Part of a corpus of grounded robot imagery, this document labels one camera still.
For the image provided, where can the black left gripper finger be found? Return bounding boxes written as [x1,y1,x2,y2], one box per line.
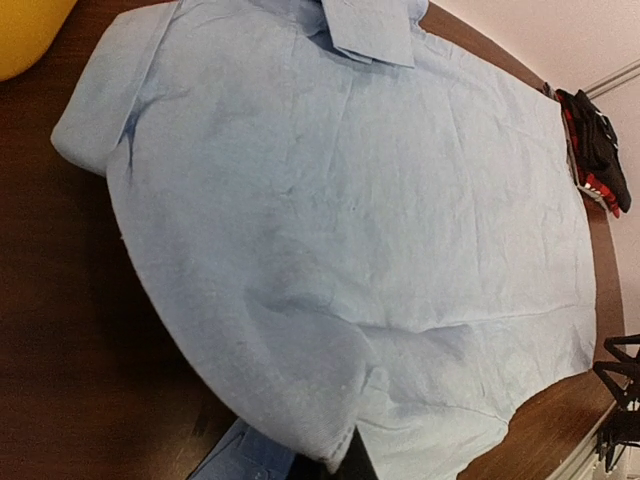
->
[286,430,378,480]

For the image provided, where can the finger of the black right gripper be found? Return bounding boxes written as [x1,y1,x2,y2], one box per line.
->
[604,334,640,361]
[593,361,639,408]

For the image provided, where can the light blue long sleeve shirt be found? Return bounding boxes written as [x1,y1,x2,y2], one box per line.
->
[51,1,596,479]

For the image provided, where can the grey folded shirt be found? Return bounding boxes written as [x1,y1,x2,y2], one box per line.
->
[540,82,608,211]

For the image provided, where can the red black plaid folded shirt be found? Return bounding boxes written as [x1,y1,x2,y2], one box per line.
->
[559,97,624,219]

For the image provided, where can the black folded button shirt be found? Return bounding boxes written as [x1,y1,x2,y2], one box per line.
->
[555,88,632,214]

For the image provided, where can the yellow plastic basket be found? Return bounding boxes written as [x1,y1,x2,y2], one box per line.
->
[1,0,77,81]

